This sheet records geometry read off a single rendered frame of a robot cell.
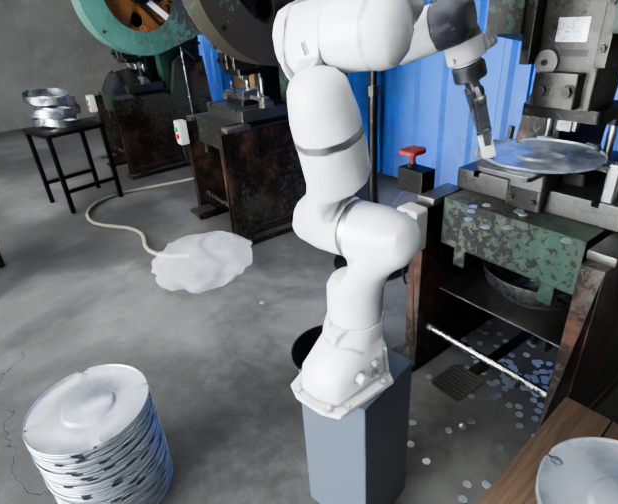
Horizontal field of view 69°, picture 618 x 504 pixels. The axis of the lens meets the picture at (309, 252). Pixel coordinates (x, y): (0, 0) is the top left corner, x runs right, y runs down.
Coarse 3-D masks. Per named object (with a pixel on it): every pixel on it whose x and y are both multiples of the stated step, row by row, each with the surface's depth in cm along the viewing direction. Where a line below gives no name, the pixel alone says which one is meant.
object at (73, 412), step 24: (72, 384) 119; (96, 384) 118; (120, 384) 118; (48, 408) 112; (72, 408) 111; (96, 408) 110; (120, 408) 111; (48, 432) 105; (72, 432) 105; (96, 432) 104; (120, 432) 104; (48, 456) 99
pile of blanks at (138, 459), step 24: (144, 384) 118; (144, 408) 111; (24, 432) 106; (144, 432) 111; (72, 456) 100; (96, 456) 102; (120, 456) 105; (144, 456) 113; (168, 456) 125; (48, 480) 106; (72, 480) 103; (96, 480) 105; (120, 480) 109; (144, 480) 113; (168, 480) 124
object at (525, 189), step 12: (480, 168) 109; (492, 168) 107; (504, 168) 107; (516, 180) 116; (528, 180) 101; (540, 180) 110; (552, 180) 112; (516, 192) 117; (528, 192) 114; (540, 192) 112; (516, 204) 118; (528, 204) 115; (540, 204) 113
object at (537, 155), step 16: (496, 144) 124; (512, 144) 123; (528, 144) 122; (544, 144) 121; (560, 144) 120; (576, 144) 119; (496, 160) 112; (512, 160) 111; (528, 160) 110; (544, 160) 108; (560, 160) 108; (576, 160) 108; (592, 160) 107
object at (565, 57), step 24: (552, 0) 104; (576, 0) 100; (600, 0) 96; (552, 24) 105; (576, 24) 101; (600, 24) 98; (552, 48) 107; (576, 48) 103; (552, 72) 107; (576, 72) 104; (600, 72) 102; (552, 96) 108; (576, 96) 104; (600, 96) 106
